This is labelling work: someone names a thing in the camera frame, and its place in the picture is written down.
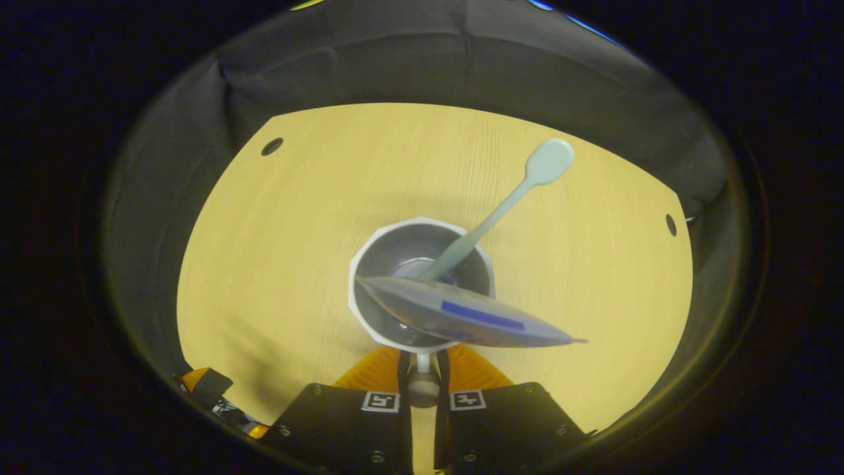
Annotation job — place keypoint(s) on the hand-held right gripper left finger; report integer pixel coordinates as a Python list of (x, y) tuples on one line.
[(402, 429)]

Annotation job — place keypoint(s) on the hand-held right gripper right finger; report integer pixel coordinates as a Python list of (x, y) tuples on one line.
[(443, 429)]

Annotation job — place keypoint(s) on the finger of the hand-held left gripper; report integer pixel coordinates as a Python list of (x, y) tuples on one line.
[(241, 419), (211, 386)]

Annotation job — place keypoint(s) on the white toothpaste tube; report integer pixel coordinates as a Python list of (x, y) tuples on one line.
[(475, 316)]

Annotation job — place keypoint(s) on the pale green toothbrush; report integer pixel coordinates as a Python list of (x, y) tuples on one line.
[(501, 211)]

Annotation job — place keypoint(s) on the black backdrop cloth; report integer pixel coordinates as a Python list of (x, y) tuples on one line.
[(428, 59)]

